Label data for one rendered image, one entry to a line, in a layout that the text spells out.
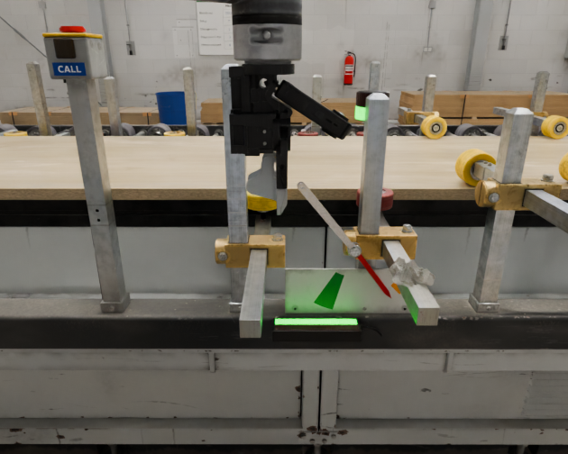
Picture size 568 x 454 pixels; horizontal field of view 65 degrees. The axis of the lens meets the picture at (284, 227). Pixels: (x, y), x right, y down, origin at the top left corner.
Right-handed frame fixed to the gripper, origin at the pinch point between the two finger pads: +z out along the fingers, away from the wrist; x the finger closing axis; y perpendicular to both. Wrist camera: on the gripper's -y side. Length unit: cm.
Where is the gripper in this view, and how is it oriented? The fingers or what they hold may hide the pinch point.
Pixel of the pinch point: (283, 205)
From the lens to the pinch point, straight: 66.3
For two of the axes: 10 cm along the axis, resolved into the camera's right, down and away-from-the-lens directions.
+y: -10.0, 0.0, 0.0
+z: 0.0, 9.3, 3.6
